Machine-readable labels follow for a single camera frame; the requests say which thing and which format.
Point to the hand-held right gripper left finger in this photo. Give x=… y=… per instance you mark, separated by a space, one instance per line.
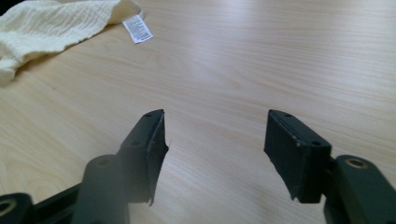
x=146 y=149

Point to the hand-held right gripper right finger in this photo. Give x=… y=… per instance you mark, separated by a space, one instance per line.
x=295 y=155

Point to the cream towel with white label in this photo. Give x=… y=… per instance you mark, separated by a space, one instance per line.
x=53 y=28

